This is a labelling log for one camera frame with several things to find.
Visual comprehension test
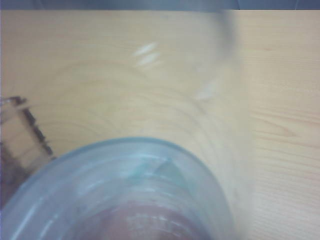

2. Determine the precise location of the Nongfu Spring water bottle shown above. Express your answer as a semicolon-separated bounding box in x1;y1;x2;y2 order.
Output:
0;9;253;240

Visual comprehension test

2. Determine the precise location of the grey octagonal glass mug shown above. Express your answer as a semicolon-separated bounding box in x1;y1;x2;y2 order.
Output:
0;96;57;206

